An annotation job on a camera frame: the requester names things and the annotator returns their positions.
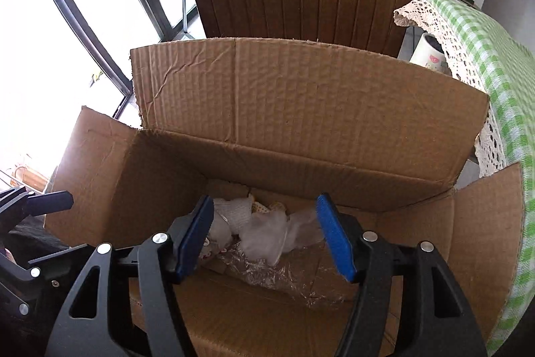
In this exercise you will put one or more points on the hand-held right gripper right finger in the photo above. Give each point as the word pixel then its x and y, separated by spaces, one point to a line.
pixel 334 240

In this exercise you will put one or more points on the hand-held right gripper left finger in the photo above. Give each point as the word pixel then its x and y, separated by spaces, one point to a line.
pixel 194 240

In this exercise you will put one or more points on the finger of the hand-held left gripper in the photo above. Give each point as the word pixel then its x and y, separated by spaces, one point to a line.
pixel 46 202
pixel 46 269

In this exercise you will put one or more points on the large brown cardboard box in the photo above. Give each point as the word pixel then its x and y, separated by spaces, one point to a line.
pixel 292 110

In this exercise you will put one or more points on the white gauze wad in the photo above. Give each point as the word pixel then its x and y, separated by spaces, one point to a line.
pixel 228 217

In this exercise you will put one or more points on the clear plastic wrap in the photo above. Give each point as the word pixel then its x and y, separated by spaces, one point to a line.
pixel 288 277

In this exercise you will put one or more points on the crumpled clear plastic bag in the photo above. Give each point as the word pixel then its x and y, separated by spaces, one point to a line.
pixel 271 233

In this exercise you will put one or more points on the white printed cup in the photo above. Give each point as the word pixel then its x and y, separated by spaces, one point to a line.
pixel 428 54

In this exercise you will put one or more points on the green checked lace-trimmed tablecloth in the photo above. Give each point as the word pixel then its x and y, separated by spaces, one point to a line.
pixel 493 60

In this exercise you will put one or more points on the black window frame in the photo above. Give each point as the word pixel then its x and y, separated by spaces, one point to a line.
pixel 83 10

